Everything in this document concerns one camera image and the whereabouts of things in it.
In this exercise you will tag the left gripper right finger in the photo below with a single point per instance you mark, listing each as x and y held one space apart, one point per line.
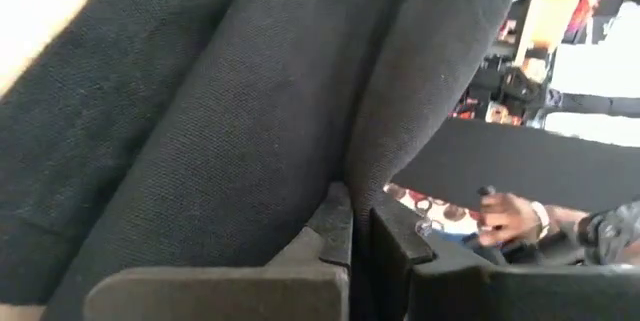
525 296

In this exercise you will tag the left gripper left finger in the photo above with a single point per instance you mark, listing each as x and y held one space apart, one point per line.
225 296

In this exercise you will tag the black towel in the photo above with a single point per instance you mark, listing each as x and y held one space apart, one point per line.
225 111

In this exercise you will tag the person's forearm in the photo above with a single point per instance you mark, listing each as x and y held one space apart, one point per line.
610 231

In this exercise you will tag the person's wristwatch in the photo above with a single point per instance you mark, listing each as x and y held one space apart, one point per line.
541 218

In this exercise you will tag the person's hand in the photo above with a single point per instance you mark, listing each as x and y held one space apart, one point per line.
505 216

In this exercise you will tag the white table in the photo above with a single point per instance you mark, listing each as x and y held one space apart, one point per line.
590 71

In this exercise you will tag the yellow cardboard box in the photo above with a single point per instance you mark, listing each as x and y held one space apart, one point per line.
550 16

